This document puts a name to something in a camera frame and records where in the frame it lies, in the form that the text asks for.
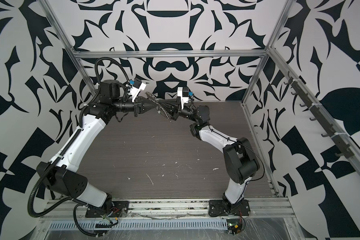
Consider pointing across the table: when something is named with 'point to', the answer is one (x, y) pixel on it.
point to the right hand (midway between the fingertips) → (158, 105)
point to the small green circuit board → (233, 228)
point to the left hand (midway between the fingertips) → (158, 102)
